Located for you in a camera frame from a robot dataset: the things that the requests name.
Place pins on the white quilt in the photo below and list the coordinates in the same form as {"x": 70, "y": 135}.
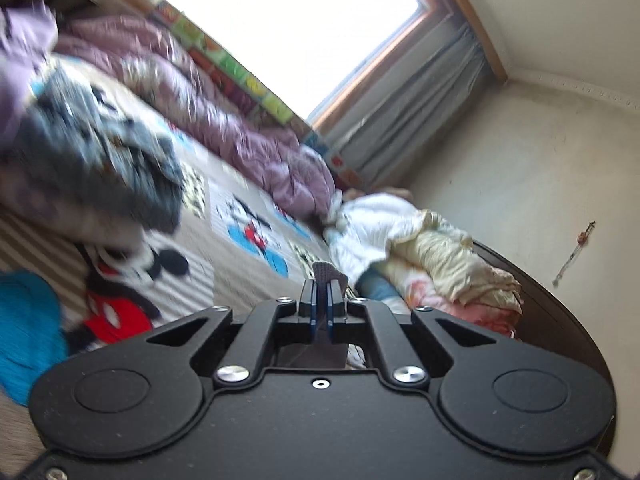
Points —
{"x": 372, "y": 230}

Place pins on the window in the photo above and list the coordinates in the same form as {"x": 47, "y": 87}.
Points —
{"x": 290, "y": 25}

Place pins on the wall hanging ornament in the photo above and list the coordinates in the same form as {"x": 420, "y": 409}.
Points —
{"x": 581, "y": 236}

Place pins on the bright blue cloth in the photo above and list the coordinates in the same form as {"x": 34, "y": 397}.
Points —
{"x": 25, "y": 330}

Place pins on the cartoon printed blanket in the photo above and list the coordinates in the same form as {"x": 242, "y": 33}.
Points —
{"x": 235, "y": 195}

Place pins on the purple quilt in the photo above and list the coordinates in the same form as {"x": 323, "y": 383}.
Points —
{"x": 210, "y": 110}

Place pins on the grey blue garment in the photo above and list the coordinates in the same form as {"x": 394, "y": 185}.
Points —
{"x": 100, "y": 145}

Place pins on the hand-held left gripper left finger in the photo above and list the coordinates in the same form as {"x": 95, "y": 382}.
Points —
{"x": 311, "y": 306}

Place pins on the dark wooden headboard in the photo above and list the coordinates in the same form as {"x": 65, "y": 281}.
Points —
{"x": 550, "y": 320}

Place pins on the cream quilt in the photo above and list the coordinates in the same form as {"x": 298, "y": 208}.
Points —
{"x": 450, "y": 255}

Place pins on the grey curtain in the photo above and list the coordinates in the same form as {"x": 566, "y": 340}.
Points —
{"x": 420, "y": 95}

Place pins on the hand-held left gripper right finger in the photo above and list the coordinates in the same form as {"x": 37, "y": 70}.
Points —
{"x": 331, "y": 306}

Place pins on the blue pillow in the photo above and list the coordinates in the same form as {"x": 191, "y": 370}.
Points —
{"x": 377, "y": 287}

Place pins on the lilac cloth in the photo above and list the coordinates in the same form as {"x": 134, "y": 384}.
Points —
{"x": 22, "y": 45}

